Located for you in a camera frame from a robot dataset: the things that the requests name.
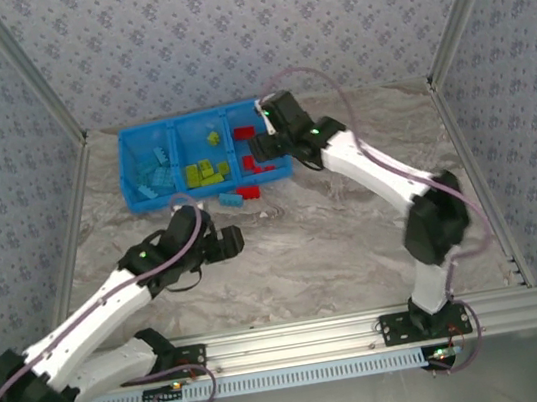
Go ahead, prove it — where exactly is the light blue slotted cable duct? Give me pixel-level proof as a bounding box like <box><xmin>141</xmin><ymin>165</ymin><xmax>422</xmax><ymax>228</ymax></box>
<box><xmin>70</xmin><ymin>342</ymin><xmax>456</xmax><ymax>402</ymax></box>

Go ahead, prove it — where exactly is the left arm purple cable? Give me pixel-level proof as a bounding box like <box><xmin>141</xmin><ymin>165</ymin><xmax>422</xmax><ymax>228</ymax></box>
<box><xmin>0</xmin><ymin>189</ymin><xmax>230</xmax><ymax>402</ymax></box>

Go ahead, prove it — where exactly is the aluminium frame post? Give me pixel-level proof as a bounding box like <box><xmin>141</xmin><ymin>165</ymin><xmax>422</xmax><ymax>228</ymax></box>
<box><xmin>412</xmin><ymin>0</ymin><xmax>532</xmax><ymax>93</ymax></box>
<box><xmin>0</xmin><ymin>0</ymin><xmax>90</xmax><ymax>157</ymax></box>

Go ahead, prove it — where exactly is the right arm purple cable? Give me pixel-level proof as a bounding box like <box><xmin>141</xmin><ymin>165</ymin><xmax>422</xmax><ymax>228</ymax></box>
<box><xmin>257</xmin><ymin>42</ymin><xmax>512</xmax><ymax>397</ymax></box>

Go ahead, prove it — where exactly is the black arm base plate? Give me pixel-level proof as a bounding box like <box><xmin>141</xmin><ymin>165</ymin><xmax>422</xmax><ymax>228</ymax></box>
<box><xmin>113</xmin><ymin>340</ymin><xmax>211</xmax><ymax>389</ymax></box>
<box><xmin>377</xmin><ymin>301</ymin><xmax>475</xmax><ymax>350</ymax></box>

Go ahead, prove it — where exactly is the aluminium frame side rail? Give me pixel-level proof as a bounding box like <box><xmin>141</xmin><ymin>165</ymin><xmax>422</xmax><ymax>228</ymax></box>
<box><xmin>426</xmin><ymin>69</ymin><xmax>536</xmax><ymax>299</ymax></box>
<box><xmin>13</xmin><ymin>134</ymin><xmax>121</xmax><ymax>365</ymax></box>

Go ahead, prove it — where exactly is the aluminium frame cross rail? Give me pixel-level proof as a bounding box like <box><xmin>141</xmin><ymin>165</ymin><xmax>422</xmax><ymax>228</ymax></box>
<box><xmin>63</xmin><ymin>282</ymin><xmax>537</xmax><ymax>399</ymax></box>

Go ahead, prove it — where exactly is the blue three-compartment plastic bin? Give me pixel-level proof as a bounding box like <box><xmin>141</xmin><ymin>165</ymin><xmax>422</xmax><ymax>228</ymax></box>
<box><xmin>110</xmin><ymin>93</ymin><xmax>298</xmax><ymax>217</ymax></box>

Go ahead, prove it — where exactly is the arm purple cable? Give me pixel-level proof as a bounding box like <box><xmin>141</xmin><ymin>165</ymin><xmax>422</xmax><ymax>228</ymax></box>
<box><xmin>0</xmin><ymin>189</ymin><xmax>230</xmax><ymax>402</ymax></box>
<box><xmin>257</xmin><ymin>42</ymin><xmax>512</xmax><ymax>397</ymax></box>

